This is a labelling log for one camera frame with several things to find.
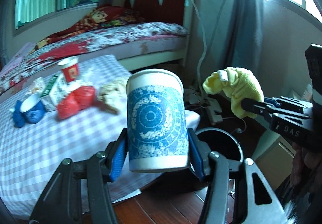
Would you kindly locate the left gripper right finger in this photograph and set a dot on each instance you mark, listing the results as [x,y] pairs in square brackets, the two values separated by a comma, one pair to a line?
[255,201]

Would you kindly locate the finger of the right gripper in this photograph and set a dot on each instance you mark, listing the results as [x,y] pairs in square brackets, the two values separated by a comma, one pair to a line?
[286,102]
[256,107]

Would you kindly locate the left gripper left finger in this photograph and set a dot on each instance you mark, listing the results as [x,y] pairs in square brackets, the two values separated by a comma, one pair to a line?
[60,201]

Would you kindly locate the yellow cloth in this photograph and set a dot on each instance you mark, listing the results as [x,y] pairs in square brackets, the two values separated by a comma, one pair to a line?
[237,84]

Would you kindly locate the blue white bowl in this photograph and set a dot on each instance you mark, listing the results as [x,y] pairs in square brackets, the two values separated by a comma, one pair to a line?
[33,109]

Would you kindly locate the blue patterned paper cup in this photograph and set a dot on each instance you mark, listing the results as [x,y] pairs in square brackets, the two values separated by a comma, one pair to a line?
[156,122]

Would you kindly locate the red plastic bag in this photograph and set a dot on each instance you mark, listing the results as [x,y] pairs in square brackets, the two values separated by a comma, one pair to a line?
[78,100]

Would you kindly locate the green white milk carton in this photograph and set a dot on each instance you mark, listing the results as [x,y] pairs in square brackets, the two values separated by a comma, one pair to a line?
[54,92]

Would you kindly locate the beige patterned cloth bundle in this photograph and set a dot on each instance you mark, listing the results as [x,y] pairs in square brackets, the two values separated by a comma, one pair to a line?
[113,95]

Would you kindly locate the blue knitted sock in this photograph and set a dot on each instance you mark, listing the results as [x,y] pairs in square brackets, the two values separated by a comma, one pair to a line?
[18,118]

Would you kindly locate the black trash bucket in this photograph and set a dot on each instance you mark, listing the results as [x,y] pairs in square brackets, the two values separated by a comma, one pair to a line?
[221,141]

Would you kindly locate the person right hand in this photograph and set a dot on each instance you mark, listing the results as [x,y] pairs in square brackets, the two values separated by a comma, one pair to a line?
[306,168]

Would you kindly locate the grey blue curtain right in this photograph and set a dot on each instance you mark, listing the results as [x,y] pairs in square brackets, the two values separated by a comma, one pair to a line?
[244,41]

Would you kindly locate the red white small carton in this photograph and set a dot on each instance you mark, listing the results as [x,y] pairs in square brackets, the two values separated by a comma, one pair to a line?
[37,86]

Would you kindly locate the red paper cup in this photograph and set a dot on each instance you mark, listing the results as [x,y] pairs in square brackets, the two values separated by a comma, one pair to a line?
[69,67]

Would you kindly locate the red heart headboard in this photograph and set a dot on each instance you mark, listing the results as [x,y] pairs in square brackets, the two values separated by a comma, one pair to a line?
[160,49]

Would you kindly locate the bed with floral sheet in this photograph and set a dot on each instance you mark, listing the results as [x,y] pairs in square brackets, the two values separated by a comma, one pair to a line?
[85,43]

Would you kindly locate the red patterned blanket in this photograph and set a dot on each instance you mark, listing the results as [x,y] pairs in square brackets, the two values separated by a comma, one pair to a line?
[104,16]

